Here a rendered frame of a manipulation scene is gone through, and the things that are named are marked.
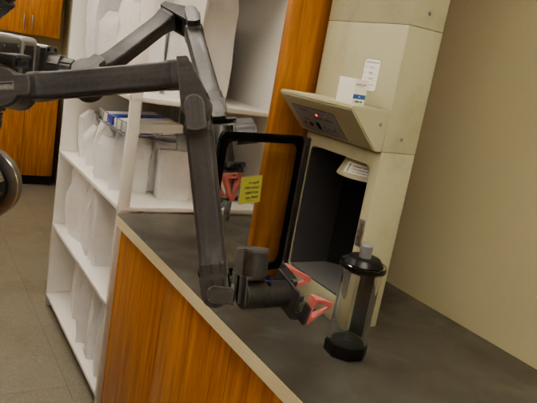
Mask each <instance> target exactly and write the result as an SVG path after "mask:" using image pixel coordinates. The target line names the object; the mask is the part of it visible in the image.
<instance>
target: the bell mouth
mask: <svg viewBox="0 0 537 403"><path fill-rule="evenodd" d="M336 172H337V173H338V174H340V175H342V176H344V177H346V178H351V179H353V180H357V181H360V182H368V175H369V168H368V165H367V164H365V163H363V162H358V161H357V160H354V159H351V158H347V157H346V158H345V159H344V161H343V162H342V164H341V165H340V167H339V168H338V170H337V171H336Z"/></svg>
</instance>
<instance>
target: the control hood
mask: <svg viewBox="0 0 537 403"><path fill-rule="evenodd" d="M280 91H281V94H282V95H283V97H284V99H285V101H286V102H287V104H288V106H289V108H290V109H291V111H292V113H293V114H294V116H295V118H296V119H297V121H298V122H299V124H300V126H301V127H302V128H304V129H306V130H311V131H313V132H316V133H318V134H323V135H325V136H328V137H330V138H335V139H338V140H341V141H343V142H347V143H350V144H353V145H355V146H359V147H362V148H365V149H367V150H372V151H375V152H380V151H381V150H382V145H383V142H384V135H385V131H386V127H387V124H388V116H389V113H390V112H389V111H388V110H382V109H379V108H375V107H371V106H365V105H363V106H361V105H354V104H349V103H345V102H338V101H336V99H335V98H331V97H327V96H324V95H320V94H313V93H308V92H302V91H297V90H286V89H282V90H280ZM292 103H295V104H297V105H301V106H306V107H309V108H313V109H315V110H321V111H324V112H327V113H330V114H333V115H334V117H335V118H336V120H337V122H338V124H339V126H340V128H341V129H342V131H343V133H344V135H345V137H346V138H347V141H346V140H344V139H341V138H337V137H334V136H332V135H329V134H324V133H321V132H319V131H316V130H312V129H309V128H307V127H305V126H304V123H303V122H302V121H301V119H300V117H299V115H298V113H297V112H296V110H295V108H294V107H293V105H292Z"/></svg>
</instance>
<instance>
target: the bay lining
mask: <svg viewBox="0 0 537 403"><path fill-rule="evenodd" d="M345 158H346V157H345V156H343V155H340V154H336V153H334V152H332V151H329V150H326V149H323V148H316V147H312V148H311V151H310V156H309V160H308V168H307V173H306V177H305V181H304V189H303V193H302V198H301V202H300V210H299V214H298V219H297V224H296V231H295V236H294V240H293V244H292V252H291V257H290V262H310V261H328V262H331V263H335V264H338V265H339V264H340V258H341V257H343V256H344V255H348V254H349V253H351V252H352V250H353V246H354V241H355V238H356V231H357V227H358V223H359V219H360V212H361V208H362V205H363V200H364V194H365V190H366V185H367V182H360V181H357V180H353V179H351V178H346V177H344V176H342V175H340V174H338V173H337V172H336V171H337V170H338V168H339V167H340V165H341V164H342V162H343V161H344V159H345Z"/></svg>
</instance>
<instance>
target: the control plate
mask: <svg viewBox="0 0 537 403"><path fill-rule="evenodd" d="M292 105H293V107H294V108H295V110H296V112H297V113H298V115H299V117H300V119H301V121H302V122H303V123H304V126H305V127H307V128H309V129H312V130H316V131H319V132H321V133H324V134H329V135H332V136H334V137H337V138H341V139H344V140H346V141H347V138H346V137H345V135H344V133H343V131H342V129H341V128H340V126H339V124H338V122H337V120H336V118H335V117H334V115H333V114H330V113H327V112H324V111H321V110H315V109H313V108H309V107H306V106H301V105H297V104H295V103H292ZM315 114H317V115H318V117H317V116H316V115H315ZM324 116H325V117H326V118H327V119H328V120H327V119H325V117H324ZM304 120H305V121H306V122H307V123H306V122H305V121H304ZM310 122H312V123H313V124H314V126H311V125H310ZM316 122H319V124H320V126H321V128H322V130H320V129H319V128H318V126H317V124H316ZM324 126H325V127H326V129H325V128H323V127H324ZM329 127H330V128H331V130H328V129H329ZM334 130H336V131H337V132H334Z"/></svg>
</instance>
